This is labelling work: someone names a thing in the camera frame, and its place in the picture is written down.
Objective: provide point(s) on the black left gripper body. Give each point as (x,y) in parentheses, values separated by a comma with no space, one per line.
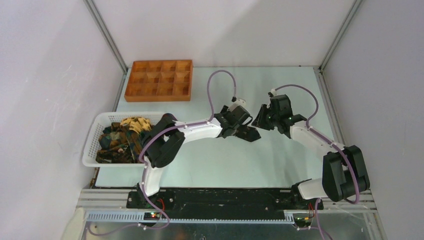
(224,110)

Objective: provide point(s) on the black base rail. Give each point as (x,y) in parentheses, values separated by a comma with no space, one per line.
(222,203)

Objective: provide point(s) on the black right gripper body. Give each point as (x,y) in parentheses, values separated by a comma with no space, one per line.
(267,118)

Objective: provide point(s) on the white plastic basket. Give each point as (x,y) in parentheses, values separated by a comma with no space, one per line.
(104,120)

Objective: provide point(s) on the black gold floral tie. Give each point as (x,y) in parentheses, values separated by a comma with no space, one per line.
(247,133)

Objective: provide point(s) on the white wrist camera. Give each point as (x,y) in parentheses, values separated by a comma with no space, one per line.
(272,93)
(239,102)

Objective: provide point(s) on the wooden compartment tray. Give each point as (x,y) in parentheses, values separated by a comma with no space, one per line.
(160,81)

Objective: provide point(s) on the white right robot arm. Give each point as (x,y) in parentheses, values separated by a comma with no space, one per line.
(344,173)

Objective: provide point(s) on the aluminium frame rail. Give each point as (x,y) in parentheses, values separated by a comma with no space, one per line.
(109,205)

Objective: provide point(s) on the dark red striped tie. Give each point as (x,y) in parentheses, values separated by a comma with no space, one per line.
(168,117)

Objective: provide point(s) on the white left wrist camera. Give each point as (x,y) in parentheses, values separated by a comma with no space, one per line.
(239,102)

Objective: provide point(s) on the green gold patterned tie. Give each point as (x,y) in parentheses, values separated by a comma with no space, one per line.
(121,142)

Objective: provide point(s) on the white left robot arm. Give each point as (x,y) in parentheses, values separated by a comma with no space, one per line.
(162,143)

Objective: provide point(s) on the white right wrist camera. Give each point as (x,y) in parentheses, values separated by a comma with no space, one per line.
(272,93)

